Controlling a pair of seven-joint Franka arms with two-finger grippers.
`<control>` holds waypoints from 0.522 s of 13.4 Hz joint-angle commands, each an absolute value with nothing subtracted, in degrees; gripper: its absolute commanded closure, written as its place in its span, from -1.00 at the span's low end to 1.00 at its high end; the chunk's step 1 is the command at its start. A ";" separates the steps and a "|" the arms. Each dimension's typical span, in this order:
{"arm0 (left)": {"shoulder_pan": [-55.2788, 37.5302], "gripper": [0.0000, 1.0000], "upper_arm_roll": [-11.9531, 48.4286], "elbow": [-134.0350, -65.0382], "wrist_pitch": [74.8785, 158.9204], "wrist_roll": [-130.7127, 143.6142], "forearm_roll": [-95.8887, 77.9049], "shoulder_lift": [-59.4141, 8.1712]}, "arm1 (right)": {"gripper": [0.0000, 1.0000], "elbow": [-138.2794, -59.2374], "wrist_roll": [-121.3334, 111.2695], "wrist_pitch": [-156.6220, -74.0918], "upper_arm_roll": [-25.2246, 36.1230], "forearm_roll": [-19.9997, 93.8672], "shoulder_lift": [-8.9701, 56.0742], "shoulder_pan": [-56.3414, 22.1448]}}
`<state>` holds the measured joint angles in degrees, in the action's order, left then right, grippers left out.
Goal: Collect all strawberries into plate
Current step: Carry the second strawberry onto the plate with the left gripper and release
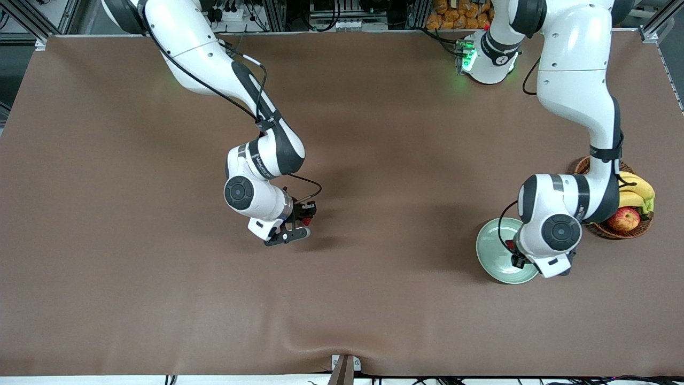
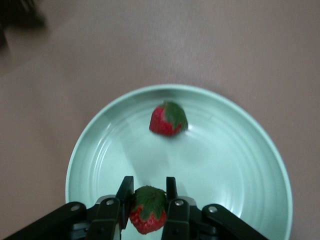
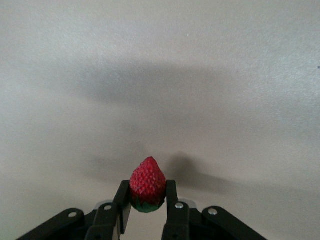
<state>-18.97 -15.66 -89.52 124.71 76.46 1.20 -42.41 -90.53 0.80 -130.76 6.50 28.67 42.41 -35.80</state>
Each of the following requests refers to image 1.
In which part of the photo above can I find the light green round plate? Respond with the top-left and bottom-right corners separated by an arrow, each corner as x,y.
476,217 -> 540,284

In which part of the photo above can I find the brown table cloth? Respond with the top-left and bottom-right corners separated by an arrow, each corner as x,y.
0,29 -> 684,378

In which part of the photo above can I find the brown wicker basket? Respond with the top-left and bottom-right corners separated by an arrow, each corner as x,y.
574,155 -> 654,240

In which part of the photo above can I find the red yellow apple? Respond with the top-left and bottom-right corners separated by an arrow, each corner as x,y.
607,206 -> 641,232

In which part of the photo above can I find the white terminal block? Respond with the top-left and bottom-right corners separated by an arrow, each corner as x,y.
309,19 -> 388,33

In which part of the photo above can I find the white power strip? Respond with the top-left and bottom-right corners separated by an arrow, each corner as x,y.
211,4 -> 247,23

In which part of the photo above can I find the orange bread roll pile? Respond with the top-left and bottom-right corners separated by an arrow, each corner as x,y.
426,0 -> 495,30

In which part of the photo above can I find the black camera cable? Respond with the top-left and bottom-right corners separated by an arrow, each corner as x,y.
144,24 -> 323,205
498,53 -> 543,257

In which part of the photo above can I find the metal table edge bracket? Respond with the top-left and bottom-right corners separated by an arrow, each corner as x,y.
327,354 -> 362,385

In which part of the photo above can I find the aluminium frame profile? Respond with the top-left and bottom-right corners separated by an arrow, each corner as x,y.
0,0 -> 49,51
639,0 -> 684,43

